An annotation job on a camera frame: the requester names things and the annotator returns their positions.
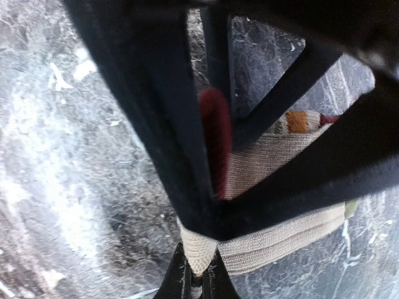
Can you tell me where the beige striped sock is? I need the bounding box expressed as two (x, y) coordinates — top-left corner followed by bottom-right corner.
(177, 87), (359, 299)

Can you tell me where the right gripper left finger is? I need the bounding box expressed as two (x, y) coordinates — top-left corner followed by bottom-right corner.
(155, 242), (192, 299)

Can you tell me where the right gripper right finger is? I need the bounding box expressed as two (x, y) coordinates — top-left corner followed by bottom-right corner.
(201, 250), (240, 299)

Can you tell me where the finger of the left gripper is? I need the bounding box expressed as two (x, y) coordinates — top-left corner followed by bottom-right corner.
(64, 1), (217, 237)
(209, 1), (398, 240)

